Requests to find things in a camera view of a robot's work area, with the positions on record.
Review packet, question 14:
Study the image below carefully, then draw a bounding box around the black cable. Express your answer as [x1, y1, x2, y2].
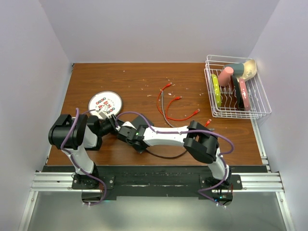
[144, 149, 187, 159]

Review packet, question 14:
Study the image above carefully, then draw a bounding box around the black network switch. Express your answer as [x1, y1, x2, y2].
[131, 115, 154, 128]

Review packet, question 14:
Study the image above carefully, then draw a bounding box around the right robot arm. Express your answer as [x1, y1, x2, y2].
[116, 121, 234, 189]

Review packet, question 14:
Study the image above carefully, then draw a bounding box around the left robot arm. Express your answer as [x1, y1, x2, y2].
[48, 114, 117, 189]

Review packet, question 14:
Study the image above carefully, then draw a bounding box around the white round patterned plate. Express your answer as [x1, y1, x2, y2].
[88, 91, 123, 116]

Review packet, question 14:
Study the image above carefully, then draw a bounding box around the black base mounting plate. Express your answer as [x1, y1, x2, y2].
[96, 166, 243, 204]

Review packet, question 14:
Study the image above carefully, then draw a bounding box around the yellow-green plate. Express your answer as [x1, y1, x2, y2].
[211, 74, 221, 107]

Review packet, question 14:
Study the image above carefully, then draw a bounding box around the pink cup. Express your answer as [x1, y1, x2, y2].
[218, 66, 234, 87]

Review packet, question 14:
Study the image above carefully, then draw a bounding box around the pink plate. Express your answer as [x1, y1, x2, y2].
[239, 78, 251, 111]

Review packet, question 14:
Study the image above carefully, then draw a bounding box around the dark green cup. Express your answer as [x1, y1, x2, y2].
[224, 63, 244, 77]

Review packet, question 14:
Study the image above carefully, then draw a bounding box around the beige bowl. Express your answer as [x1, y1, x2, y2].
[242, 59, 257, 81]

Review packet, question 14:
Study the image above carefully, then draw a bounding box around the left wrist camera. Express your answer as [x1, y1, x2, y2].
[95, 108, 108, 120]

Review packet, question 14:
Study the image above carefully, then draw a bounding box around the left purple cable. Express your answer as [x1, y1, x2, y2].
[60, 107, 108, 206]

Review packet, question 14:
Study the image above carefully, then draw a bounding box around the aluminium frame rail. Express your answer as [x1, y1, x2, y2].
[28, 166, 295, 231]

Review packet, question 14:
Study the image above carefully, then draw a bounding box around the white wire dish rack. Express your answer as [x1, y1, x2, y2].
[204, 54, 272, 119]

